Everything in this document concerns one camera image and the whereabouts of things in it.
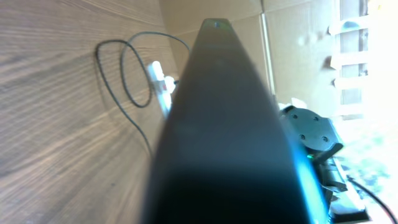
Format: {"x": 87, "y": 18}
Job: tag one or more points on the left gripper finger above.
{"x": 223, "y": 155}

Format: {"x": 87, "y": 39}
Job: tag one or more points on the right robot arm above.
{"x": 321, "y": 141}

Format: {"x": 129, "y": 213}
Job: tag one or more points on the white USB charger plug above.
{"x": 170, "y": 84}

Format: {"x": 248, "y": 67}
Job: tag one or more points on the white power strip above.
{"x": 157, "y": 79}

